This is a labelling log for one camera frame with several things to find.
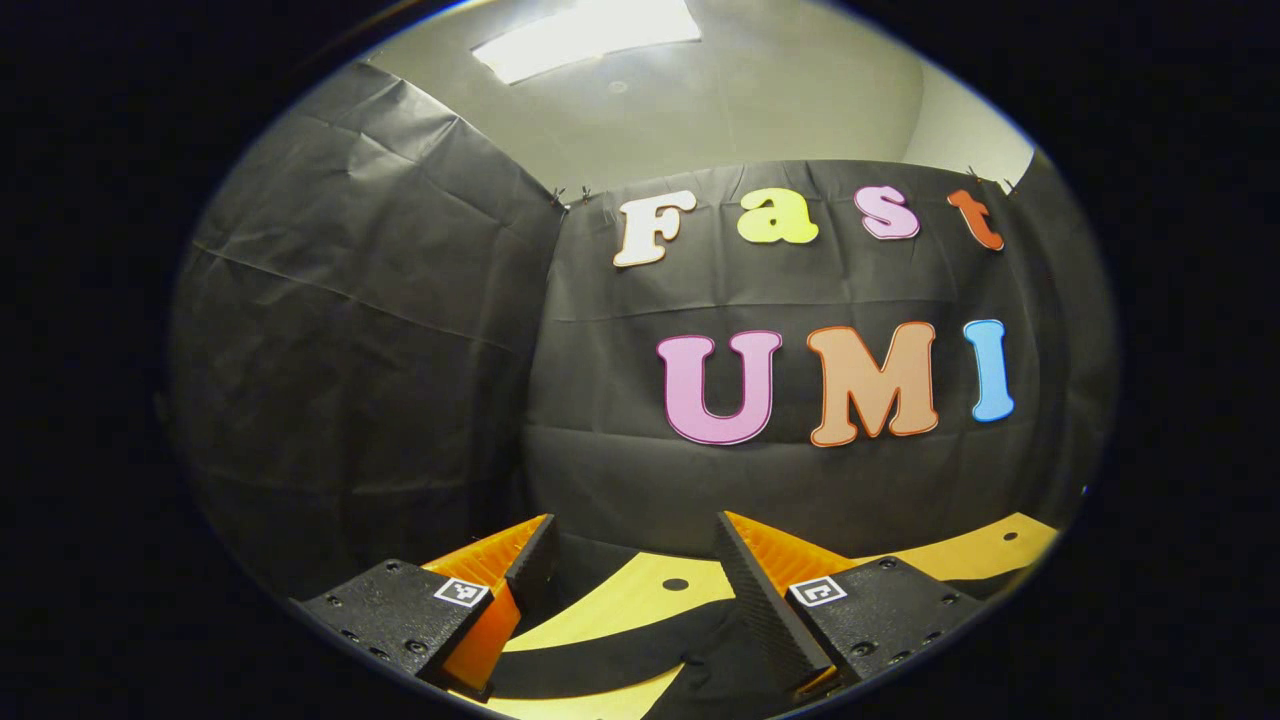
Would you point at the ceiling light panel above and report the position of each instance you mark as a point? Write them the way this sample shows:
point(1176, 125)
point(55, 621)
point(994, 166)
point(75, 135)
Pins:
point(585, 35)

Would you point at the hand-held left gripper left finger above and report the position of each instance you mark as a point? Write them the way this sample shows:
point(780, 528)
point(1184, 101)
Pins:
point(535, 565)

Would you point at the black backdrop cloth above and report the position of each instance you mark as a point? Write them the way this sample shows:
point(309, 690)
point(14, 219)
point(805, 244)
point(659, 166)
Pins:
point(380, 350)

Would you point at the black knit garment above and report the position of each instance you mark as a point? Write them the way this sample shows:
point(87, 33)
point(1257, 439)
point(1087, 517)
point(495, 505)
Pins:
point(620, 650)

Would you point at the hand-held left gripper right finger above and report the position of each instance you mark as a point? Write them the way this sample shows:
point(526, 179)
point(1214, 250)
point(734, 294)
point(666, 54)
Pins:
point(765, 610)

